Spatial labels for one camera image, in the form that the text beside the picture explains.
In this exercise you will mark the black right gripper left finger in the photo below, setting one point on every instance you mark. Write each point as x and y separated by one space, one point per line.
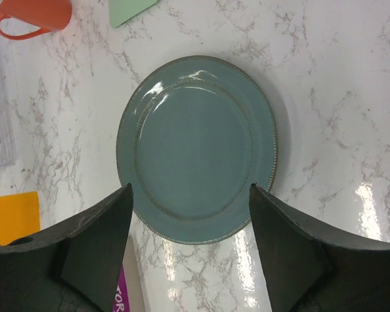
71 266

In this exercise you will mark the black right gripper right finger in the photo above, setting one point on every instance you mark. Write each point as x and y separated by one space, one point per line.
310 265

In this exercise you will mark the large teal plate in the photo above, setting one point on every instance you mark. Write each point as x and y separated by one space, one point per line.
194 136

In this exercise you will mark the purple treehouse book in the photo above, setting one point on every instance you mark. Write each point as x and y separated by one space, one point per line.
121 299

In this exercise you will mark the orange cutting board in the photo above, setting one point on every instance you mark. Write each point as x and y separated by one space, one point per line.
19 216

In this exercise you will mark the orange mug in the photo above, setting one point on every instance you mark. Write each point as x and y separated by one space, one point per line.
48 15

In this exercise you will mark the green clipboard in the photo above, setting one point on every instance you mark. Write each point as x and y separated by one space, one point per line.
121 11

